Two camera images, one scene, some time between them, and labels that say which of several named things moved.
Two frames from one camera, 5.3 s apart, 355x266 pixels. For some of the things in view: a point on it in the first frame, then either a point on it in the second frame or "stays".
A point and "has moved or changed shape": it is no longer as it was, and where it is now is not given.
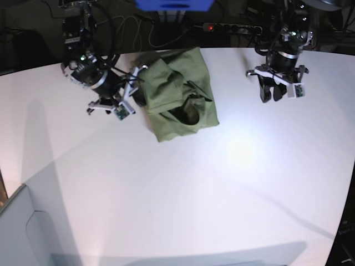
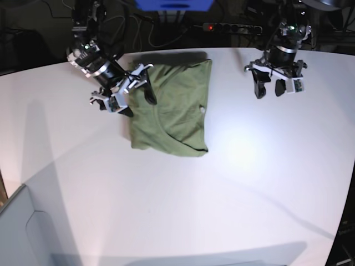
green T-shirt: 178,92 has moved or changed shape
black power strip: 236,28 stays
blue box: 175,5 stays
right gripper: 279,62 stays
